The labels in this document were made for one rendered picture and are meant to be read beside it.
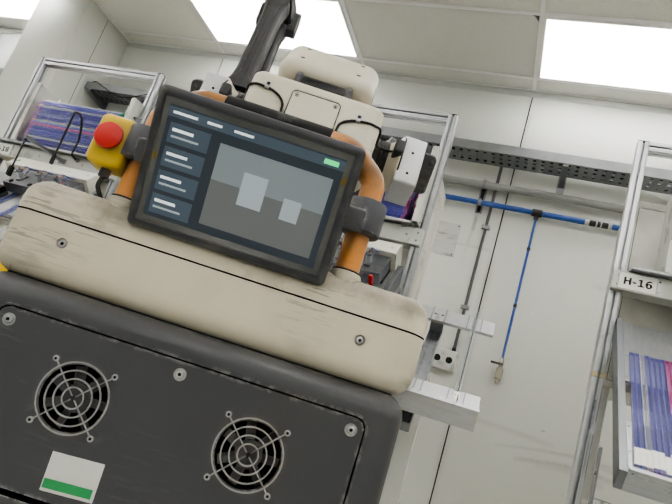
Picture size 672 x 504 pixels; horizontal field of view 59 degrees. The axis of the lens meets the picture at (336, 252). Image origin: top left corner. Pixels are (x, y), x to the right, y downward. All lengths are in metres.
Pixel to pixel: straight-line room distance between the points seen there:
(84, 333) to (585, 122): 3.73
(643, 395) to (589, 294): 1.90
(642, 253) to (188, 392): 1.97
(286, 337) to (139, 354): 0.17
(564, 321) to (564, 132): 1.24
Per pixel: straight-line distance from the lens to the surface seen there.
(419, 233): 2.26
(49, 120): 3.25
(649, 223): 2.48
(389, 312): 0.73
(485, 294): 3.70
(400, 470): 1.71
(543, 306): 3.69
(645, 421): 1.80
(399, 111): 2.54
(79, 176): 2.92
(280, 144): 0.70
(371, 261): 2.13
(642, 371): 1.98
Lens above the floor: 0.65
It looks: 14 degrees up
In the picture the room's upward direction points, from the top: 18 degrees clockwise
